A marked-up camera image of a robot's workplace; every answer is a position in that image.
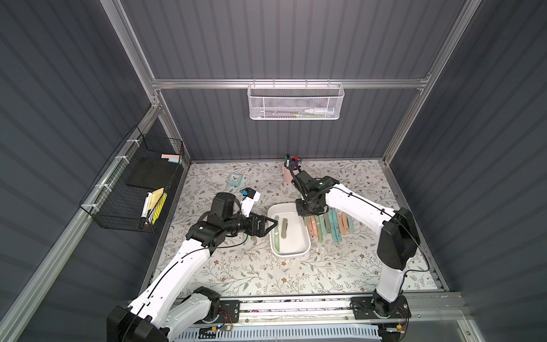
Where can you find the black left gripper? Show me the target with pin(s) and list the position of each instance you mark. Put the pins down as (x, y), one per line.
(252, 224)

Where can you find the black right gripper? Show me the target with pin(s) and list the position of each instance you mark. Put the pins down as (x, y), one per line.
(302, 179)

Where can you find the green sheathed fruit knife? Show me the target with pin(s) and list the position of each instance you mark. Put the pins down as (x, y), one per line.
(277, 235)

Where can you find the pink folding fruit knife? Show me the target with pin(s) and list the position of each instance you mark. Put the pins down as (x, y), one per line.
(313, 227)

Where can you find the white oval storage box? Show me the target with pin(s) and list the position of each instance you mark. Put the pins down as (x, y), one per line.
(297, 242)

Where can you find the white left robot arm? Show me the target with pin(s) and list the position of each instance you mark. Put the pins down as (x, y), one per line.
(223, 220)

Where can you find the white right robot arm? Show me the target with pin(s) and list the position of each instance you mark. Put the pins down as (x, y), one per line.
(397, 236)

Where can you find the small teal box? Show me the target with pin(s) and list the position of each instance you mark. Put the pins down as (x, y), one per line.
(235, 179)

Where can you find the pink pen cup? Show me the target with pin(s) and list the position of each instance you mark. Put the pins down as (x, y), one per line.
(288, 175)

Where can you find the white tube in basket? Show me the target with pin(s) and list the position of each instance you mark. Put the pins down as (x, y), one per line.
(322, 113)

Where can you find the yellow notepad in basket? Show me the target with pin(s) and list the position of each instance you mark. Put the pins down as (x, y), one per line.
(154, 202)

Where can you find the black notebook in basket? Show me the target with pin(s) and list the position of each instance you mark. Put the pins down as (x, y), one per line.
(152, 174)

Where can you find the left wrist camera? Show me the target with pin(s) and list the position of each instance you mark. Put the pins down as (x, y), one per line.
(250, 198)

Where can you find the white wire wall basket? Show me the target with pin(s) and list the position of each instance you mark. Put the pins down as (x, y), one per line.
(287, 101)

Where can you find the black wire side basket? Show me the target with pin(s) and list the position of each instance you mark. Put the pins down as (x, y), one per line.
(132, 194)

